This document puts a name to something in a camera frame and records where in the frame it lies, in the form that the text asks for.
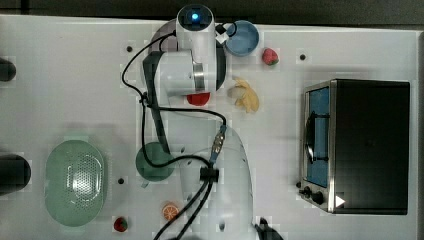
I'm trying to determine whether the red plush ketchup bottle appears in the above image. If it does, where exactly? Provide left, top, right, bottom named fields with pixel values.
left=186, top=92, right=210, bottom=106

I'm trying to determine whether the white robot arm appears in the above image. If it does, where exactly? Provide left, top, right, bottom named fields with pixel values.
left=142, top=4, right=258, bottom=240

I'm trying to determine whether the dark green round cup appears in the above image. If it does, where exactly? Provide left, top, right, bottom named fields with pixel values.
left=136, top=142, right=174, bottom=182

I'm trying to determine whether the red strawberry toy top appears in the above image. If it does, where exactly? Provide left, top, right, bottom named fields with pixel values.
left=262, top=48, right=279, bottom=66

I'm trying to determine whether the blue bowl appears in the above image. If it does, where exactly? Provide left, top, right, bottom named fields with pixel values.
left=225, top=20, right=259, bottom=57

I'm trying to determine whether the orange slice toy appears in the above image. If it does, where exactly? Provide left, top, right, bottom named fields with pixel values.
left=162, top=202, right=179, bottom=221

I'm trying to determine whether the steel toaster oven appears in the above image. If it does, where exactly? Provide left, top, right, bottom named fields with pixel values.
left=297, top=79, right=410, bottom=215

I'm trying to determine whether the green perforated colander bowl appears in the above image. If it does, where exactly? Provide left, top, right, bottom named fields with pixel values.
left=44, top=140, right=105, bottom=227

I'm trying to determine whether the black cylinder lower left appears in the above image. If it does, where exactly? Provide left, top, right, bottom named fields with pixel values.
left=0, top=154, right=31, bottom=196

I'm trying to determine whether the black cylinder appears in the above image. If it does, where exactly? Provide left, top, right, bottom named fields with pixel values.
left=0, top=154, right=31, bottom=196
left=0, top=58, right=16, bottom=82

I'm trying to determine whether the black cylinder upper left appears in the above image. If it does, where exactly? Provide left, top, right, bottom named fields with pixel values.
left=0, top=58, right=16, bottom=82

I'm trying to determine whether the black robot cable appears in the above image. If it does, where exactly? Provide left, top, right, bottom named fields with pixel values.
left=121, top=22, right=238, bottom=240

